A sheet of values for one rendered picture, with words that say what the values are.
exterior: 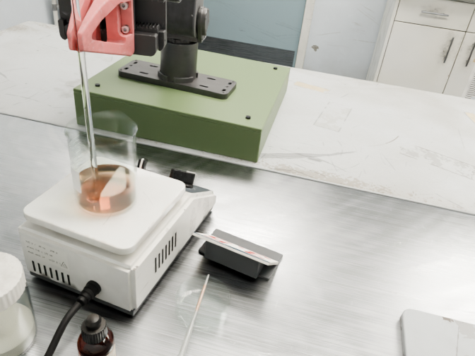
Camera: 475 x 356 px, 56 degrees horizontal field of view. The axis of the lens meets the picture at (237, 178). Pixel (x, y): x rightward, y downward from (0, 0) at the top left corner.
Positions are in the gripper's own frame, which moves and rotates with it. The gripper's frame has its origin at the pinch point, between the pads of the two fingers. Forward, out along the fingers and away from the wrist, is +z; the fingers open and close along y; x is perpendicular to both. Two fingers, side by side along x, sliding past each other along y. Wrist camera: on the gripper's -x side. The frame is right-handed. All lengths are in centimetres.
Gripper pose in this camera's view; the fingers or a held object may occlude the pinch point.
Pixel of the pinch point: (78, 38)
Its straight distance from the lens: 38.6
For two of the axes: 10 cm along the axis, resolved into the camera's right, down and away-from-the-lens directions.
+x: -0.9, 8.1, 5.8
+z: -0.7, 5.8, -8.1
